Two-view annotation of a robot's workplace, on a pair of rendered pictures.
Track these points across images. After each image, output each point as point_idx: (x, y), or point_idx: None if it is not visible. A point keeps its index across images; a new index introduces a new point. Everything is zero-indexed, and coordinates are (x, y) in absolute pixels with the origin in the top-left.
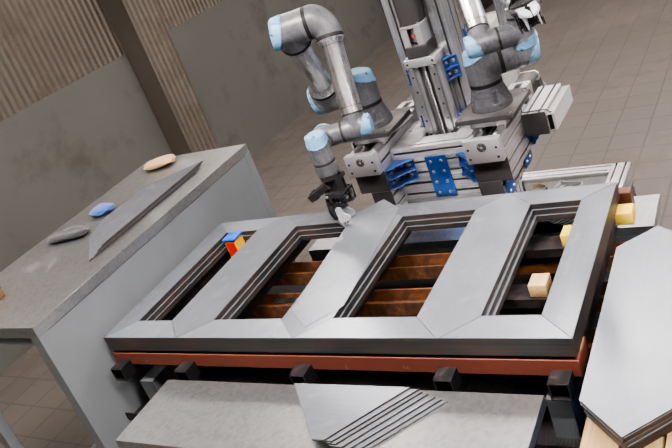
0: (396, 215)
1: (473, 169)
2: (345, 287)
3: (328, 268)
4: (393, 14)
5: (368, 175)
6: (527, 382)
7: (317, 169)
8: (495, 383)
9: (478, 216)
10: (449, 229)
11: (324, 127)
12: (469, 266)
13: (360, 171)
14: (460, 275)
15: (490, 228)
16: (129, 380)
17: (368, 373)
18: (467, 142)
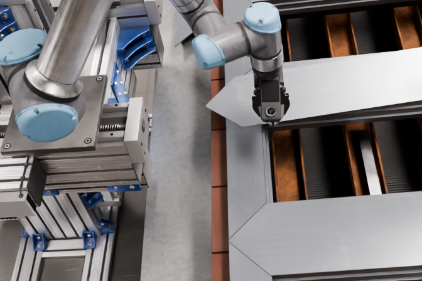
0: (253, 73)
1: (151, 34)
2: (413, 56)
3: (377, 94)
4: None
5: (148, 134)
6: (386, 21)
7: (282, 52)
8: (393, 38)
9: None
10: (191, 103)
11: (218, 27)
12: None
13: (145, 138)
14: None
15: None
16: None
17: (411, 138)
18: None
